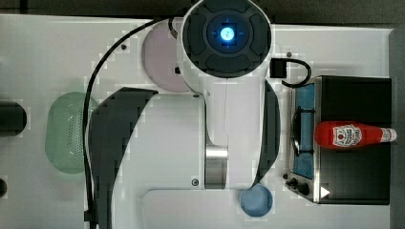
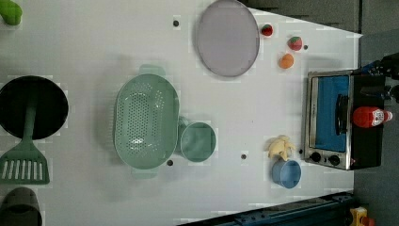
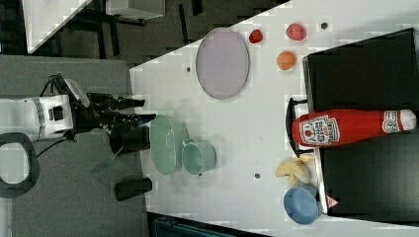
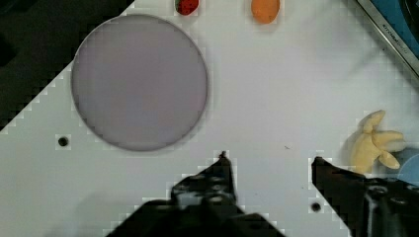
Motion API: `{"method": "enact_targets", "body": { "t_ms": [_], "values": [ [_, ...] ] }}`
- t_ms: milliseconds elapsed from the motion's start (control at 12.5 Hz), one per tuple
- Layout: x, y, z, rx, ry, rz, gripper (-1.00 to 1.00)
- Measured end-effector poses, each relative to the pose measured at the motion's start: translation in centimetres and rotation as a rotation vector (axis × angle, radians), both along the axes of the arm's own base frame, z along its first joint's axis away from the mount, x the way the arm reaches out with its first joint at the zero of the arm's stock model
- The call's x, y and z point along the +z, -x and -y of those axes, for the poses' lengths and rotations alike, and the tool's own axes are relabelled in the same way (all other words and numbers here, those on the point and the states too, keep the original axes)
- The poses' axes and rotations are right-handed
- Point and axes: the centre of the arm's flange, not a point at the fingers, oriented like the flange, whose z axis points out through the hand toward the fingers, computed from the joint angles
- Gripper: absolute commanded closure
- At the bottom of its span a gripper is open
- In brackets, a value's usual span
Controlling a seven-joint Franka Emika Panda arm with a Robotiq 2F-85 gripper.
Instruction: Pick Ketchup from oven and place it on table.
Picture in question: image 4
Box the toaster oven with blue door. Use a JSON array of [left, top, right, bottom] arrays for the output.
[[355, 0, 419, 77]]

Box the orange toy fruit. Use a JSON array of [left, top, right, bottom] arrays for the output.
[[251, 0, 281, 24]]

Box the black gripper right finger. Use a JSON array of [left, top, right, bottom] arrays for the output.
[[311, 157, 419, 237]]

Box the dark red toy strawberry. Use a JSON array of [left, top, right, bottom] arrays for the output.
[[175, 0, 200, 16]]

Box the round lilac plate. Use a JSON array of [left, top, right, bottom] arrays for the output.
[[71, 14, 209, 151]]

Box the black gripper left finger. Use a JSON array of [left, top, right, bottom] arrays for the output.
[[106, 152, 286, 237]]

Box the blue cup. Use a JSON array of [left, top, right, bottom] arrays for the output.
[[397, 154, 419, 186]]

